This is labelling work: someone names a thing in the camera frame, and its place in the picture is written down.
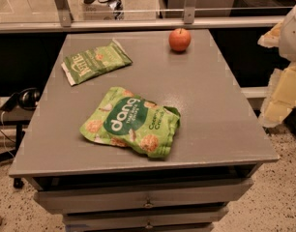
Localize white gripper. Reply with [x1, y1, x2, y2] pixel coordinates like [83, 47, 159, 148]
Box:
[257, 5, 296, 128]

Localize green dang rice chip bag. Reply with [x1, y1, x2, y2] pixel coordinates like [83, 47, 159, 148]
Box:
[79, 87, 181, 159]

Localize red apple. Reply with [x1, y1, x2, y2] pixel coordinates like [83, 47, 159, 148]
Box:
[168, 28, 192, 52]

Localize green kettle chips bag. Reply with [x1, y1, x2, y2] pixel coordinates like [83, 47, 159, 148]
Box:
[61, 40, 133, 86]

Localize grey drawer cabinet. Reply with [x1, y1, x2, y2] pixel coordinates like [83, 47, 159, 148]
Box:
[10, 30, 278, 232]

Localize grey drawer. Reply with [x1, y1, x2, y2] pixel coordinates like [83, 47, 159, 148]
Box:
[63, 207, 228, 231]
[34, 178, 253, 214]

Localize white cardboard box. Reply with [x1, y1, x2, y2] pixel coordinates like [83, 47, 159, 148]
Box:
[80, 0, 124, 20]

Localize top grey drawer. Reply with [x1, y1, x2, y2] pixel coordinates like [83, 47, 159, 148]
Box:
[34, 178, 253, 214]

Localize black headphones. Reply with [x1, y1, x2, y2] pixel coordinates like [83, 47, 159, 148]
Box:
[1, 88, 41, 112]

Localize metal railing frame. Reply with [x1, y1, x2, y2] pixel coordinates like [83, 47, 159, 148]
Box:
[0, 0, 296, 34]

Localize black stand with cable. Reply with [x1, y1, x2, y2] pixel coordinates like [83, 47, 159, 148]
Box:
[0, 111, 30, 189]

